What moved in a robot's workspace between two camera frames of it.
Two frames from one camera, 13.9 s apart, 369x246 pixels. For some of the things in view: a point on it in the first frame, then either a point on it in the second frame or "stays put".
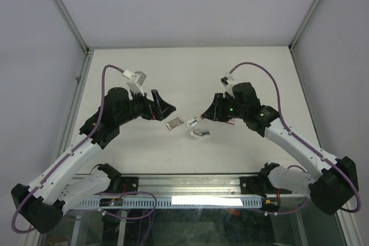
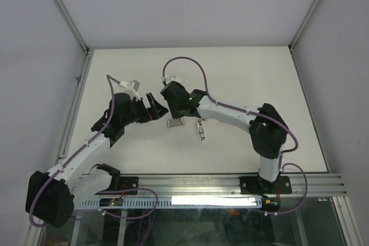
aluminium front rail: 189,184 stays put
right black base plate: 259,185 stays put
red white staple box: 174,123 stays put
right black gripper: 214,112 -> 174,114
